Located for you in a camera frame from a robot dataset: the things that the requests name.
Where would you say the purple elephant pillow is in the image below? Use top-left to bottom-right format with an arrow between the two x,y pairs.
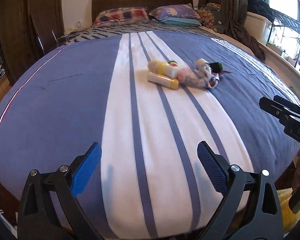
148,3 -> 201,22

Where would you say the teal pillow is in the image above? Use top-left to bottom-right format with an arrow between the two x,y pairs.
159,17 -> 202,27

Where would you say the plaid red blue pillow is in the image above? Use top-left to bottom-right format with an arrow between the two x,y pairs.
92,7 -> 149,28

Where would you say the dark wooden headboard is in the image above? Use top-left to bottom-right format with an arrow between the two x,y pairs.
91,0 -> 193,22

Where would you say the dark wooden wardrobe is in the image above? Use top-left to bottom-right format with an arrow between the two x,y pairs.
0,0 -> 64,85

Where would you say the yellow lotion bottle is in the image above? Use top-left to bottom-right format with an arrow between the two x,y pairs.
147,61 -> 179,79

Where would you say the cream tube bottle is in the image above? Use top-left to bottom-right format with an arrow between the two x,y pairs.
147,72 -> 179,90

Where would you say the brown curtain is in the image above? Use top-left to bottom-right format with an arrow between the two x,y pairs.
198,0 -> 266,62

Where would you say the black thread spool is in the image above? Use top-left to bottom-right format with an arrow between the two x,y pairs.
209,62 -> 223,73

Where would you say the brown patterned cushion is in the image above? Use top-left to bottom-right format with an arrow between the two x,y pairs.
196,3 -> 221,33

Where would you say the white storage box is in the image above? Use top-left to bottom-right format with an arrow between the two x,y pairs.
244,12 -> 272,45

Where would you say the colourful hair tie bundle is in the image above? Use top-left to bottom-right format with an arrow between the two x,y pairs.
167,60 -> 191,82

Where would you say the white bandage roll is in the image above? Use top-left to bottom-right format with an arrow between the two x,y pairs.
196,59 -> 210,72

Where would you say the plaid ribbon bow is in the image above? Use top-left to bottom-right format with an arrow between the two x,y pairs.
205,70 -> 231,89

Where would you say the black folding rack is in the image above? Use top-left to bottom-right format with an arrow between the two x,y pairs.
267,9 -> 300,70

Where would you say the blue white striped bedspread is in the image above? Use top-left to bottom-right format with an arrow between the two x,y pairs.
0,31 -> 300,239

